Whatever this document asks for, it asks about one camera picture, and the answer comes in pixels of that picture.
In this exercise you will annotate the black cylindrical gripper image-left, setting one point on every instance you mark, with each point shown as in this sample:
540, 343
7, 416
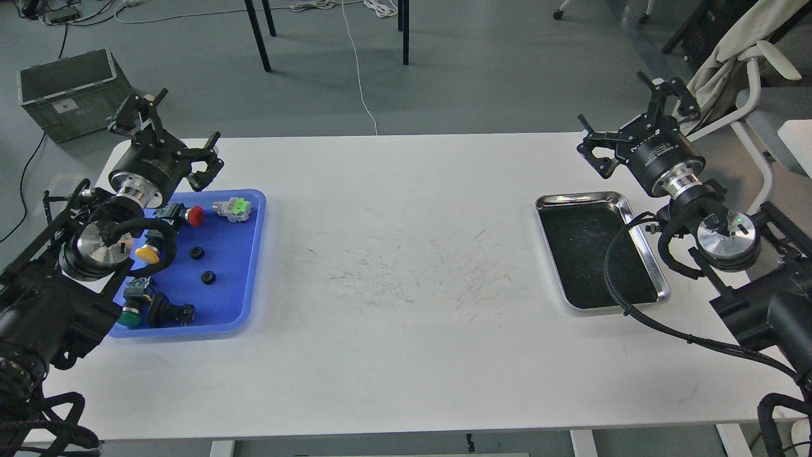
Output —
148, 169

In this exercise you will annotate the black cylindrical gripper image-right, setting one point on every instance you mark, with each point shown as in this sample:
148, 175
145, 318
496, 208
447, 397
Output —
664, 157

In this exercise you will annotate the small black gear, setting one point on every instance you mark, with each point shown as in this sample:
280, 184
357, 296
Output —
197, 253
208, 277

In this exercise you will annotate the silver metal tray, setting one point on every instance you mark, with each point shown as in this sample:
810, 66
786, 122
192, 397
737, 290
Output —
578, 229

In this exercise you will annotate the blue plastic tray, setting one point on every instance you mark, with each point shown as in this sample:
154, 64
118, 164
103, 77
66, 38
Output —
232, 251

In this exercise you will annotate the grey plastic crate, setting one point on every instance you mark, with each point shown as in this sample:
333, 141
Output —
74, 96

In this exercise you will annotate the white office chair with cloth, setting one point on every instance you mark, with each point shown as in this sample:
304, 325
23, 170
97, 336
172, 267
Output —
730, 93

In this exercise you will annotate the black table leg front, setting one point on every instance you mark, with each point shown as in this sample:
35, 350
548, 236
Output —
258, 37

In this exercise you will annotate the black table leg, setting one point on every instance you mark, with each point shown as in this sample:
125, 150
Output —
403, 15
258, 37

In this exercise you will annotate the black table leg right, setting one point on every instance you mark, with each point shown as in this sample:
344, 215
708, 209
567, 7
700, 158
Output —
403, 15

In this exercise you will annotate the red push button switch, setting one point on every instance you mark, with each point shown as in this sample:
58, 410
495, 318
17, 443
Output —
177, 215

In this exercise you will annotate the green grey switch module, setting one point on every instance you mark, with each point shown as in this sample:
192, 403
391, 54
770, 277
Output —
234, 209

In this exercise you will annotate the yellow push button switch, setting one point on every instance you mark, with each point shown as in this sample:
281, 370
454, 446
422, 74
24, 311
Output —
153, 248

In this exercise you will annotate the green push button switch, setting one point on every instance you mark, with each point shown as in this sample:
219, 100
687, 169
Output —
138, 295

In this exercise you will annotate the black selector switch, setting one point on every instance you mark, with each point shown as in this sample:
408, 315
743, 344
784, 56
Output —
162, 312

